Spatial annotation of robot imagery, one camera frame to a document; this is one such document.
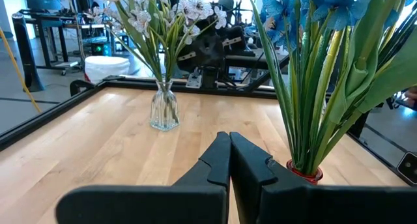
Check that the black device with green light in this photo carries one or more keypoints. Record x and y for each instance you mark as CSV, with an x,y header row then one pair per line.
x,y
101,49

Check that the white artificial flower bunch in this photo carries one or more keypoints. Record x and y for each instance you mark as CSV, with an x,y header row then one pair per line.
x,y
195,6

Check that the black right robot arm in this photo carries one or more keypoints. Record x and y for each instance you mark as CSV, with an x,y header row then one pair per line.
x,y
202,51

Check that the clear ribbed glass vase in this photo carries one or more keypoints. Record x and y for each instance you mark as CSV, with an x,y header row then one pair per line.
x,y
164,110

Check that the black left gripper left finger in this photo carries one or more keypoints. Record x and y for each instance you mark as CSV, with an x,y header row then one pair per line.
x,y
163,204

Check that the blue artificial flower bunch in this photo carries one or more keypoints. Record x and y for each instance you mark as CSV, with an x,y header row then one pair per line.
x,y
339,6

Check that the red ribbed glass vase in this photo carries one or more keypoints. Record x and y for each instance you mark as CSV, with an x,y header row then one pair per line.
x,y
306,177

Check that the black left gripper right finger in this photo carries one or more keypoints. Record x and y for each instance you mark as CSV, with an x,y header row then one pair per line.
x,y
309,204

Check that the black table-level camera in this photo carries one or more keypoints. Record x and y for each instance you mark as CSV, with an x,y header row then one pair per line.
x,y
408,167

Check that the black metal desk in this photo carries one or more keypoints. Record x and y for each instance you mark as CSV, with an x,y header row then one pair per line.
x,y
43,45

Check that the black tower appliance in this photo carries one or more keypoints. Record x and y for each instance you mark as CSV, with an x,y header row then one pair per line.
x,y
27,54

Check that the person's hand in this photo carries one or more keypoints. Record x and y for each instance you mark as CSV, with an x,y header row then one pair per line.
x,y
412,93

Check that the white round bin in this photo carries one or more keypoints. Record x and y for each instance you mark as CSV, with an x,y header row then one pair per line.
x,y
107,69

